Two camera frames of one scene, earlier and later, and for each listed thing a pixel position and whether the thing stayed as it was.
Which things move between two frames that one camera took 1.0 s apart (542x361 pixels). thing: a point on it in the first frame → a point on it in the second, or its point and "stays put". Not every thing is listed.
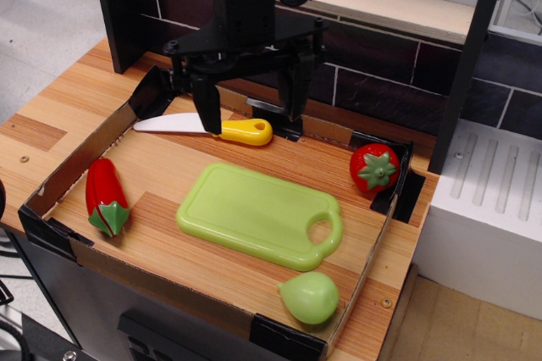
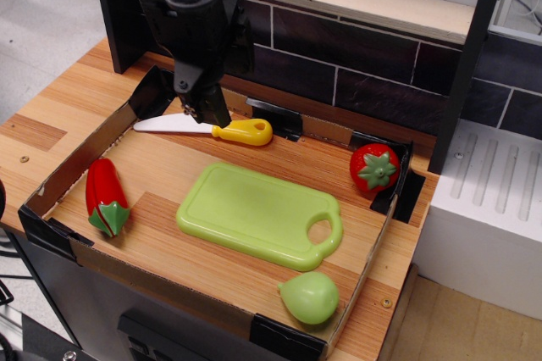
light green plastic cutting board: (260, 217) stays put
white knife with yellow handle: (251, 131) stays put
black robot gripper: (245, 31) → (212, 34)
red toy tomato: (374, 167) stays put
